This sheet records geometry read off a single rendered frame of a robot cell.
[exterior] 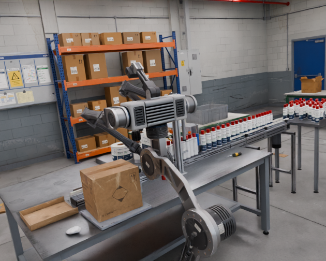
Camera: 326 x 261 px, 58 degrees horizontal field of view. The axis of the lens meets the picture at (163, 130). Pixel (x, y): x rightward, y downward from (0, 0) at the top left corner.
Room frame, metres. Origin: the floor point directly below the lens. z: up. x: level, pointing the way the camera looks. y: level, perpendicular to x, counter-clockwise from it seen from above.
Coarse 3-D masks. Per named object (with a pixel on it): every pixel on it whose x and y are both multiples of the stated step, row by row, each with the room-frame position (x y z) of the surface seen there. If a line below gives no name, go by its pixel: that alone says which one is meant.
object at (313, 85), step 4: (320, 76) 6.80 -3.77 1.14; (304, 80) 6.89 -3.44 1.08; (308, 80) 6.81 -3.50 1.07; (312, 80) 6.73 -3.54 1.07; (316, 80) 6.73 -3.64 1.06; (320, 80) 6.82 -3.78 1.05; (304, 84) 6.93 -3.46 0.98; (308, 84) 6.84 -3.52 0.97; (312, 84) 6.76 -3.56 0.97; (316, 84) 6.74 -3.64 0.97; (320, 84) 6.82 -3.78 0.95; (304, 88) 6.93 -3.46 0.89; (308, 88) 6.85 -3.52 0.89; (312, 88) 6.76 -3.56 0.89; (316, 88) 6.74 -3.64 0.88; (320, 88) 6.82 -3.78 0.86; (304, 92) 6.93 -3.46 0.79; (308, 92) 6.84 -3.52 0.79; (312, 92) 6.76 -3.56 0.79; (316, 92) 6.74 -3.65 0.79
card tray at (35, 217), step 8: (56, 200) 1.94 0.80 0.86; (64, 200) 1.97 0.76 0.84; (32, 208) 1.84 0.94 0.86; (40, 208) 1.87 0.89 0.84; (48, 208) 1.87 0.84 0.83; (56, 208) 1.86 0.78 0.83; (64, 208) 1.85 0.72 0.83; (72, 208) 1.83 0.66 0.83; (24, 216) 1.78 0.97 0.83; (32, 216) 1.77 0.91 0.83; (40, 216) 1.76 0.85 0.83; (48, 216) 1.75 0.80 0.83; (56, 216) 1.68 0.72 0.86; (64, 216) 1.71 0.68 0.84; (32, 224) 1.60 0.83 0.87; (40, 224) 1.62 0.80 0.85; (48, 224) 1.65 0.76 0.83
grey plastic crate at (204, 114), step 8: (208, 104) 4.93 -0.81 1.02; (216, 104) 4.83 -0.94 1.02; (200, 112) 4.31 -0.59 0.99; (208, 112) 4.37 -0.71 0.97; (216, 112) 4.48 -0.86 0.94; (224, 112) 4.59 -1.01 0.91; (192, 120) 4.47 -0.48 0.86; (200, 120) 4.33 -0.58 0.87; (208, 120) 4.37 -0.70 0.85; (216, 120) 4.48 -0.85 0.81
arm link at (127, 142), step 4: (88, 124) 2.12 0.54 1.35; (92, 124) 2.11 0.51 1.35; (96, 124) 2.12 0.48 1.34; (104, 128) 2.13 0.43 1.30; (108, 132) 2.14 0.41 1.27; (112, 132) 2.15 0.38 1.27; (116, 132) 2.16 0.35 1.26; (116, 136) 2.16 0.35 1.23; (120, 136) 2.16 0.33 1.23; (124, 136) 2.18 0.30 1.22; (120, 140) 2.17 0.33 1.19; (124, 140) 2.17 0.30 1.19; (128, 140) 2.18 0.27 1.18; (132, 140) 2.20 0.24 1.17; (124, 144) 2.20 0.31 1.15; (128, 144) 2.18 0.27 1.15; (132, 144) 2.20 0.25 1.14; (136, 144) 2.20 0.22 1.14; (128, 148) 2.20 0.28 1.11; (132, 148) 2.18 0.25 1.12; (136, 148) 2.20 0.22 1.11
